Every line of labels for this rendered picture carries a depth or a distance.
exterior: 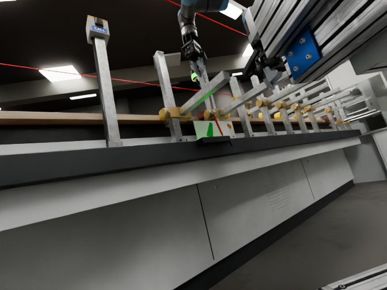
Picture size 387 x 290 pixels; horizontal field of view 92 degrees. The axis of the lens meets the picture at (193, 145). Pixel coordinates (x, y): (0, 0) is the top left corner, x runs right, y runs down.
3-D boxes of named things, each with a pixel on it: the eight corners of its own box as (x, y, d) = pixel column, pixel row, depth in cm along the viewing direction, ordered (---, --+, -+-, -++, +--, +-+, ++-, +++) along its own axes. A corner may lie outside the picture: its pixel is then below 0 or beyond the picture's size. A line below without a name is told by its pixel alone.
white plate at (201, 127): (236, 138, 99) (231, 121, 101) (198, 141, 83) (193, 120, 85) (235, 138, 99) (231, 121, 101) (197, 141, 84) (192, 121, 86)
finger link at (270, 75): (280, 81, 69) (272, 60, 71) (266, 90, 74) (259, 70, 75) (284, 83, 71) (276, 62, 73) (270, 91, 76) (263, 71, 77)
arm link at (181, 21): (177, 4, 90) (176, 19, 98) (181, 23, 87) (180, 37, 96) (193, 4, 91) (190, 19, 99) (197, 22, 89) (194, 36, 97)
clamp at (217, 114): (229, 117, 101) (227, 109, 102) (211, 117, 93) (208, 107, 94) (222, 121, 105) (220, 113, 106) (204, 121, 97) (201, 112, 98)
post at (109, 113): (123, 147, 64) (106, 37, 73) (108, 148, 61) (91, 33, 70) (120, 150, 68) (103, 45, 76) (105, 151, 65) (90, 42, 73)
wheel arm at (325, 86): (329, 87, 123) (327, 82, 124) (327, 86, 121) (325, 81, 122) (265, 117, 162) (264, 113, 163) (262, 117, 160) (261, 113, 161)
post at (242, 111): (257, 148, 108) (235, 76, 117) (254, 149, 106) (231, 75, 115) (253, 150, 111) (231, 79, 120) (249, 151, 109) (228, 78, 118)
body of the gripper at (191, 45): (183, 58, 87) (178, 37, 90) (193, 66, 94) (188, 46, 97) (196, 49, 83) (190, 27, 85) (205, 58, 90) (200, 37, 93)
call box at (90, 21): (110, 37, 72) (107, 20, 74) (90, 31, 68) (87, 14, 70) (106, 49, 78) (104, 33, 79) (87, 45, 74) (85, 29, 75)
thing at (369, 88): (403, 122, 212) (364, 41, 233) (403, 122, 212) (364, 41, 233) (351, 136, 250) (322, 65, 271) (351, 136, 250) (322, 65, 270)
